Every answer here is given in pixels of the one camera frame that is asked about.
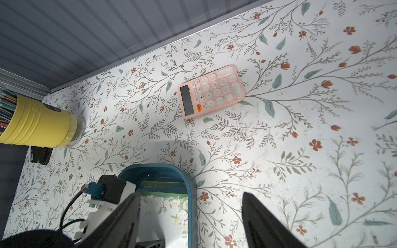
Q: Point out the bundle of pencils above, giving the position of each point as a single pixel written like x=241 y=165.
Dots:
x=9 y=102

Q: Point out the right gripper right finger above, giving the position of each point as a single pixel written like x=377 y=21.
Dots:
x=262 y=228

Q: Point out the green floral stationery paper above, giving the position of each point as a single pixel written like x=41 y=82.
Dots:
x=164 y=213

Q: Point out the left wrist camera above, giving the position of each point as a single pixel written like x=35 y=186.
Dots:
x=106 y=195

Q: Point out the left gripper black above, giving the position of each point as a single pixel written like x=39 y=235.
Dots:
x=40 y=238

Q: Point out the teal plastic storage box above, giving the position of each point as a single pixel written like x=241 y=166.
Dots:
x=163 y=173

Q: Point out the yellow pencil cup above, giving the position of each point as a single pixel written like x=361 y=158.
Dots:
x=38 y=124

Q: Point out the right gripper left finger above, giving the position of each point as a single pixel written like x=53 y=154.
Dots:
x=111 y=225

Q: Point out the pink calculator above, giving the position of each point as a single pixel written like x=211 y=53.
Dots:
x=211 y=92

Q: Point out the black stapler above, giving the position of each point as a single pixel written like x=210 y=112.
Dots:
x=40 y=155

